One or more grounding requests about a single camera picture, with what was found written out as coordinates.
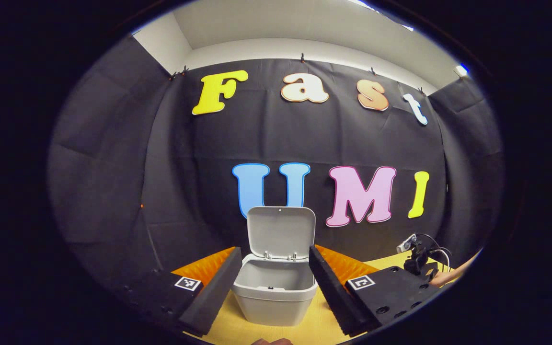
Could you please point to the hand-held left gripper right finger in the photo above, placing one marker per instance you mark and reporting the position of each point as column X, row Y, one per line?
column 333, row 294

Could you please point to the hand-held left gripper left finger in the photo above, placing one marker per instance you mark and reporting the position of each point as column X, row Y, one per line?
column 211, row 297

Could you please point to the white desktop garbage bin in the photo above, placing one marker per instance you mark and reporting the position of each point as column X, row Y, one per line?
column 273, row 297

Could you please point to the wooden desktop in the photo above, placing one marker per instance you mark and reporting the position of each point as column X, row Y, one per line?
column 321, row 323

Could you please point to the black backdrop cloth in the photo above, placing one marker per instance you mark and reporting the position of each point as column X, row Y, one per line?
column 113, row 167

